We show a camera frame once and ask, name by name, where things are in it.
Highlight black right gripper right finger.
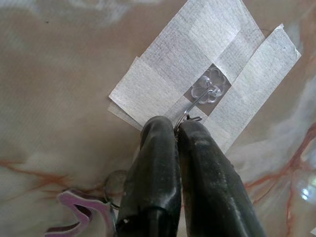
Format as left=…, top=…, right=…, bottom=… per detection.
left=177, top=120, right=268, bottom=237

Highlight clear adhesive wire hook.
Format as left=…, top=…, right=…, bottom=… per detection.
left=183, top=68, right=233, bottom=123

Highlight white masking tape strip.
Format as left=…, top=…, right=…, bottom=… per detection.
left=108, top=56, right=191, bottom=132
left=135, top=0, right=267, bottom=83
left=204, top=23, right=302, bottom=152

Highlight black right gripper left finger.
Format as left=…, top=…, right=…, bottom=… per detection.
left=115, top=115, right=183, bottom=237

